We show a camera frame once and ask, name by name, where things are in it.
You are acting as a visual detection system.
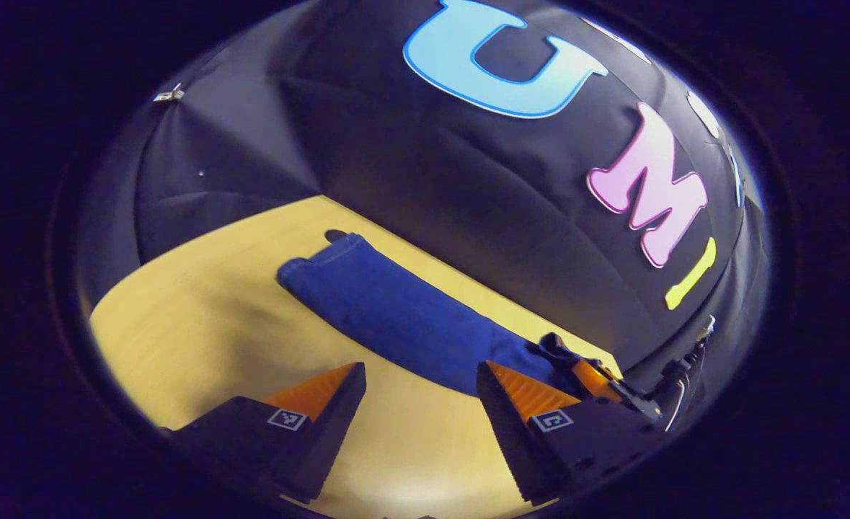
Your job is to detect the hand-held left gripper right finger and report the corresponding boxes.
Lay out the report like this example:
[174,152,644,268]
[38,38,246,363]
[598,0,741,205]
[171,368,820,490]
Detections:
[477,360,663,505]

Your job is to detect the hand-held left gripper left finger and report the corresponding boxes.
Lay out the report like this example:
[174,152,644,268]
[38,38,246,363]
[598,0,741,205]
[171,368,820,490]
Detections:
[158,362,368,504]

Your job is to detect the blue denim jeans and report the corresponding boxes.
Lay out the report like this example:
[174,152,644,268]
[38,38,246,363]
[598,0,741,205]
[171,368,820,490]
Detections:
[277,231,591,397]

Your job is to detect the black backdrop cloth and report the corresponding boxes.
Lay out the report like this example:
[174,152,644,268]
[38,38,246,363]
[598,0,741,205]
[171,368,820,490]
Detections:
[79,0,771,376]

